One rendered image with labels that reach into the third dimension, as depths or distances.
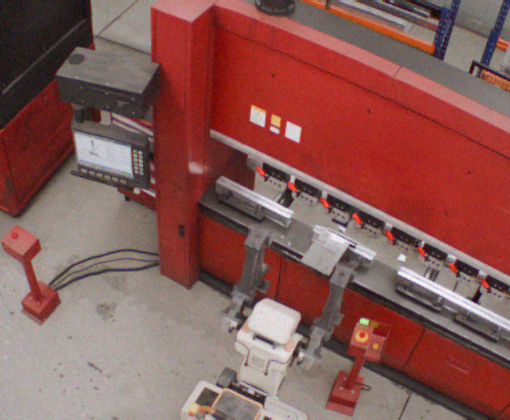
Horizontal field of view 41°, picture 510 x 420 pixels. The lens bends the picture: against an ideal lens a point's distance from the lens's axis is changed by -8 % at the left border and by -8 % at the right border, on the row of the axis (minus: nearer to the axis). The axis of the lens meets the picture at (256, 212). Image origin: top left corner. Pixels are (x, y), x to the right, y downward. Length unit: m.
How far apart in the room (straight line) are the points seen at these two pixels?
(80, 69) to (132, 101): 0.35
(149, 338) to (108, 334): 0.29
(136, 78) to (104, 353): 2.04
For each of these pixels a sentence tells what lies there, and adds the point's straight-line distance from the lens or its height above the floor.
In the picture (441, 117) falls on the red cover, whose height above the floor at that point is 2.20.
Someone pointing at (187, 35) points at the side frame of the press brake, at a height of 2.21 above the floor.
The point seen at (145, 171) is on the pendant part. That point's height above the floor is 1.40.
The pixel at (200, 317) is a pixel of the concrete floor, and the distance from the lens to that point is 5.03.
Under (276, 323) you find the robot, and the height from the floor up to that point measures 1.36.
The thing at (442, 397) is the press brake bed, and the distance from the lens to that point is 4.95.
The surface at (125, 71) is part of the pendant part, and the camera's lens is 3.71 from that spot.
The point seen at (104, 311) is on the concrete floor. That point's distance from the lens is 5.08.
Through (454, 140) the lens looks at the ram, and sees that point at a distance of 3.37.
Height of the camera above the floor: 4.33
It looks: 51 degrees down
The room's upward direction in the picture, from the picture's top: 6 degrees clockwise
